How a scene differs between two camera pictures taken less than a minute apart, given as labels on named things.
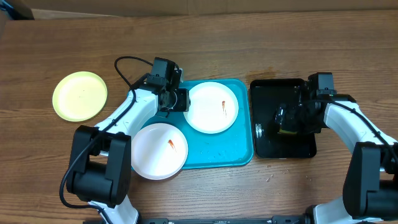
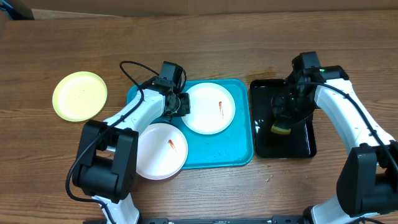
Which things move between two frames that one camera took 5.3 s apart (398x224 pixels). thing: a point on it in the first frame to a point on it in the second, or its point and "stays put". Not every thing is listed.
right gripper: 295,122 to 283,112
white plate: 213,109 stays put
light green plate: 79,96 stays put
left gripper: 185,102 stays put
